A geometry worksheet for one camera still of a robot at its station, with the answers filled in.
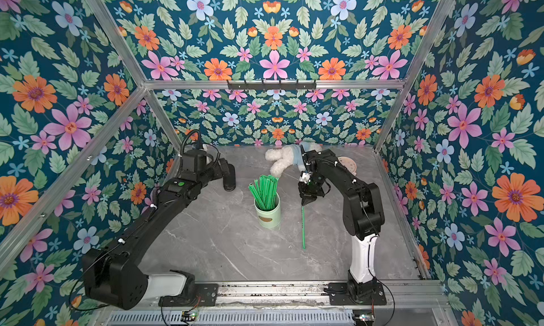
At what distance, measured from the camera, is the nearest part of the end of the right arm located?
765 mm

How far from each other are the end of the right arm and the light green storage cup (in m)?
0.10

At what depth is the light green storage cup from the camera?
818mm
